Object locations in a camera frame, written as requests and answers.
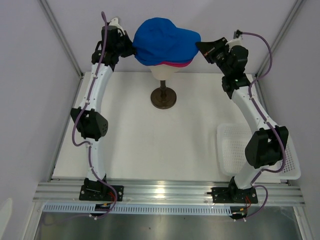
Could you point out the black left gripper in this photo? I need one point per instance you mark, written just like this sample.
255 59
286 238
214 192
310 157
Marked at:
131 50

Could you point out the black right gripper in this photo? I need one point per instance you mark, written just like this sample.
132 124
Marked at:
209 49

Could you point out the blue cap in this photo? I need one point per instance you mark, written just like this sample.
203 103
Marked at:
161 39
154 62

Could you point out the cream mannequin head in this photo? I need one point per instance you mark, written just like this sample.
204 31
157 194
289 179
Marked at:
163 97

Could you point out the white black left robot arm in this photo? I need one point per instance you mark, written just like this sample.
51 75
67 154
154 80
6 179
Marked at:
89 125

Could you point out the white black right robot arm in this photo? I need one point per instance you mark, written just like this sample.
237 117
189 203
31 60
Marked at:
266 150

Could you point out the white plastic basket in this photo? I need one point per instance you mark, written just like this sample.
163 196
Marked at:
232 139

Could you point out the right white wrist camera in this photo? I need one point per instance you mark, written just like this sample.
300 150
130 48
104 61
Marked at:
237 38

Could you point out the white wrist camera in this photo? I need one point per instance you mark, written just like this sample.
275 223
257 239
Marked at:
237 38
116 22

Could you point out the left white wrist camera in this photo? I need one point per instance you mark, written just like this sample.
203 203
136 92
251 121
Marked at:
116 22

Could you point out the left aluminium frame post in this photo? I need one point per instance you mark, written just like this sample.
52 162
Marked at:
53 22

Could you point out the aluminium frame post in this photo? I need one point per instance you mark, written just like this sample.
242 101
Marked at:
53 22
280 36

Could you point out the right aluminium frame post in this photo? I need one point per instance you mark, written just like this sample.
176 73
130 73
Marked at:
280 36

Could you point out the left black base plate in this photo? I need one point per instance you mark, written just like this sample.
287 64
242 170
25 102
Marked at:
95 191

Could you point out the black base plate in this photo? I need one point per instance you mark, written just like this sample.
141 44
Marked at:
232 195
95 191

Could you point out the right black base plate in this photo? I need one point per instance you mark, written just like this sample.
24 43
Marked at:
232 195

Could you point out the aluminium mounting rail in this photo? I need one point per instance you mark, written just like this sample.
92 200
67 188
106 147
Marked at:
166 192

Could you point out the white slotted cable duct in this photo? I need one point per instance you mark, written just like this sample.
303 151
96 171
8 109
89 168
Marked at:
139 209

